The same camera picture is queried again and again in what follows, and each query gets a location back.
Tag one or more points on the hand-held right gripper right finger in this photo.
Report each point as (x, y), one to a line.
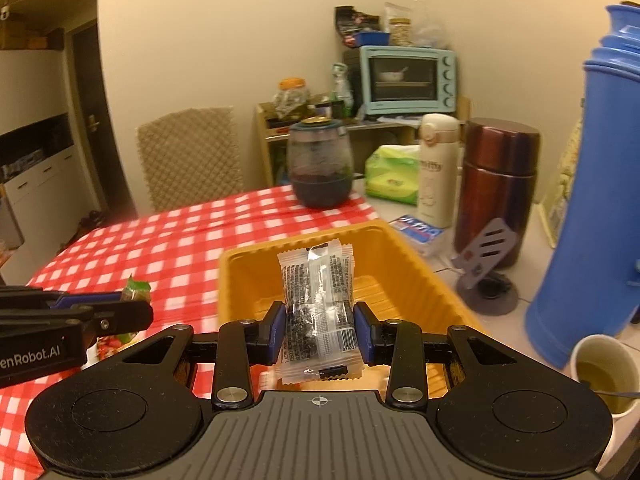
(362, 332)

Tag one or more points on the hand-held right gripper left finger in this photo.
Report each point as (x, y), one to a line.
(277, 332)

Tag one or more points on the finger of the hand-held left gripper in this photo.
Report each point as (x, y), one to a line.
(125, 316)
(85, 299)

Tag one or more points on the green snack packet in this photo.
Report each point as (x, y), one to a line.
(136, 290)

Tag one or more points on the clear packet of black snacks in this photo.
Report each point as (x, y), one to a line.
(320, 300)

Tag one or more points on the yellow plastic tray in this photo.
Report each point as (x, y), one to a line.
(400, 270)

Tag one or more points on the red checkered tablecloth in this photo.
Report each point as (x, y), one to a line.
(150, 250)

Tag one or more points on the blue and white small packet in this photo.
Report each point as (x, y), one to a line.
(420, 232)

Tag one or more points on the white cabinet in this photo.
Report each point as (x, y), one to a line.
(40, 180)

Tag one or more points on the green tissue pack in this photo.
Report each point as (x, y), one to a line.
(390, 175)

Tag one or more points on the glass jar with dark contents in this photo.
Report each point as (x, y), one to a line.
(320, 170)

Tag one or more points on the chair with beige quilted cover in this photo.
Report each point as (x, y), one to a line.
(190, 160)

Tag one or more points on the white thermos bottle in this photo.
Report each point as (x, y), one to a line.
(437, 175)

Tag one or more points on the wooden shelf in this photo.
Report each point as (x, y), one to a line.
(262, 140)

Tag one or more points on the brown metal thermos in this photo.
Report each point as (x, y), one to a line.
(500, 180)

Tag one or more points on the dark door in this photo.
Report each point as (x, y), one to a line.
(95, 85)

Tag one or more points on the orange lid plastic jar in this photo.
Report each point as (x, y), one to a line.
(290, 100)

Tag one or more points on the sunflower seed bag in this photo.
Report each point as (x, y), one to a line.
(565, 190)

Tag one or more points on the green bottle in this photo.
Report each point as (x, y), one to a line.
(341, 85)

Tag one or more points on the white bowl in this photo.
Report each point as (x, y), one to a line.
(390, 76)

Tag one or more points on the blue plastic thermos jug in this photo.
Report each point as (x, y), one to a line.
(590, 210)

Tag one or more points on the teal toaster oven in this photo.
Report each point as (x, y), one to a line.
(447, 80)

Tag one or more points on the blue plastic container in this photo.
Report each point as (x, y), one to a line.
(372, 38)

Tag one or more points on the jar of nuts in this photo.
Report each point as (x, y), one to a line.
(400, 32)

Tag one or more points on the clear plastic bag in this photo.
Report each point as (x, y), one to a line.
(427, 30)

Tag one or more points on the black snack bag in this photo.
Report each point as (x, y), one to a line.
(350, 22)

